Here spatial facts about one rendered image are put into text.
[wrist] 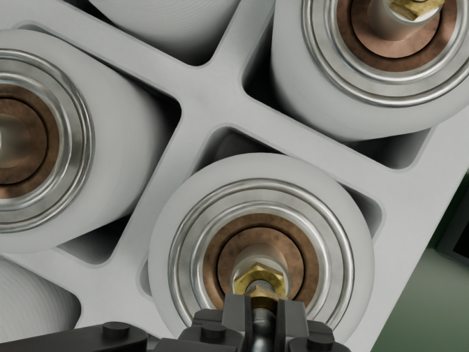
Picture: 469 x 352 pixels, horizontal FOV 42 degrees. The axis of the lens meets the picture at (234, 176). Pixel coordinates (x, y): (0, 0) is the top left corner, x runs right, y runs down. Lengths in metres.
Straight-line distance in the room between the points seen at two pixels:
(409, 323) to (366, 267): 0.28
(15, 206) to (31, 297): 0.09
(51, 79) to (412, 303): 0.36
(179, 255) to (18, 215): 0.07
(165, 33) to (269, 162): 0.11
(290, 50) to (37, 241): 0.13
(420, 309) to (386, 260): 0.20
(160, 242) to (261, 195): 0.05
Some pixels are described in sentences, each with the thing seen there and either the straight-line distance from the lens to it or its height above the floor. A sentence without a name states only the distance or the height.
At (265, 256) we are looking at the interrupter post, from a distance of 0.22.
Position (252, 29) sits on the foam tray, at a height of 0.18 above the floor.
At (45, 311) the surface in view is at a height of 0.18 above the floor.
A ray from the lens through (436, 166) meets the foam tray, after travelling 0.33.
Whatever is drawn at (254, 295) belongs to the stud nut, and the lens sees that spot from 0.17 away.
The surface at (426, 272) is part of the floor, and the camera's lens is 0.53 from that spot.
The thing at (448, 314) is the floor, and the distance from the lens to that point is 0.54.
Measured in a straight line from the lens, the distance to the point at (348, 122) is 0.26.
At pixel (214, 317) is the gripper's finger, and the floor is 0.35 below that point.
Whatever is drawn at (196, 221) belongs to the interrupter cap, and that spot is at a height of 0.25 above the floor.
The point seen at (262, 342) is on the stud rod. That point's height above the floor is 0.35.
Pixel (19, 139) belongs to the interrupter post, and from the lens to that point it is 0.26.
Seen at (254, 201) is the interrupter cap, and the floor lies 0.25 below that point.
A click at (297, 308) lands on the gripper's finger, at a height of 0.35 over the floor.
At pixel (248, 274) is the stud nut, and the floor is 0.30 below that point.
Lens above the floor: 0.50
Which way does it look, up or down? 87 degrees down
